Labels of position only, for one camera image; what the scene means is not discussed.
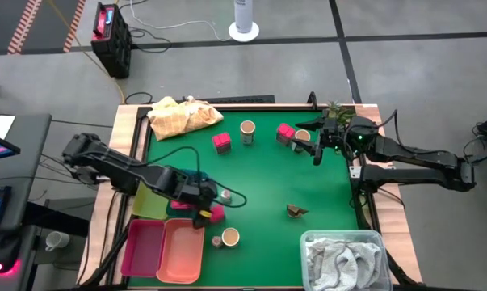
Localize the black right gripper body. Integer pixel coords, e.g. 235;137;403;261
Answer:
321;116;349;154

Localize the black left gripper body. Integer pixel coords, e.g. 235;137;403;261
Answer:
177;177;219;211

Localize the cardboard spice can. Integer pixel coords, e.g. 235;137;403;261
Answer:
291;129;312;154
239;120;257;146
220;226;241;249

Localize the brown paper packet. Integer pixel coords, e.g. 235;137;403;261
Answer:
286;204;309;219

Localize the teal plastic tray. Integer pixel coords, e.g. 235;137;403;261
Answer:
166;169;210;217

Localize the small potted succulent plant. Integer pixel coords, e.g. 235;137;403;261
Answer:
325;100;356;124

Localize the salmon orange plastic tray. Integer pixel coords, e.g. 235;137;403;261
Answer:
156;217;206;285

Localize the lime green plastic tray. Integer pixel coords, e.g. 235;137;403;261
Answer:
132;181;171;221

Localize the green table mat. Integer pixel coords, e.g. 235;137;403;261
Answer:
128;109;359;289

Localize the magenta plastic tray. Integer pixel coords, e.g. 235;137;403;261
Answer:
120;218;166;278

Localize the yellow checked cloth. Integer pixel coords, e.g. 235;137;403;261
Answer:
147;95;225;141

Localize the grey towel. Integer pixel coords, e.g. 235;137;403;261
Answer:
306;237;384;291

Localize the clear plastic bin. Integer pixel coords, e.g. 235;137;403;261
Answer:
300;229;393;291

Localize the white tower fan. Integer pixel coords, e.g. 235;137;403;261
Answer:
228;0;261;43

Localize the white mug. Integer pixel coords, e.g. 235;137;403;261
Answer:
44;230;71;253

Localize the black battery box red top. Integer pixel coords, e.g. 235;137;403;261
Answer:
90;2;133;80

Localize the dark grey desk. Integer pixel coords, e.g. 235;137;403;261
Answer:
0;112;53;291

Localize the black computer mouse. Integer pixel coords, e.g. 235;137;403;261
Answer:
0;232;23;279

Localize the red device with blue button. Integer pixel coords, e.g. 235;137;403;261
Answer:
90;2;116;42

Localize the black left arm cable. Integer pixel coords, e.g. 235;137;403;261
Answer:
144;145;249;209

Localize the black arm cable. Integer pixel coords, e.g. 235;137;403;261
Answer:
144;145;249;209
372;108;401;154

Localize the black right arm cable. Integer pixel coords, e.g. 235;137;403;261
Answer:
372;108;401;154

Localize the black floor cable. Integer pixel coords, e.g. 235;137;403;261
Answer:
128;26;174;54

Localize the white floor cable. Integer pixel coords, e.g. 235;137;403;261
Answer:
128;0;232;42

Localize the yellow floor cable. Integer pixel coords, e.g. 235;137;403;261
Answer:
47;0;126;104

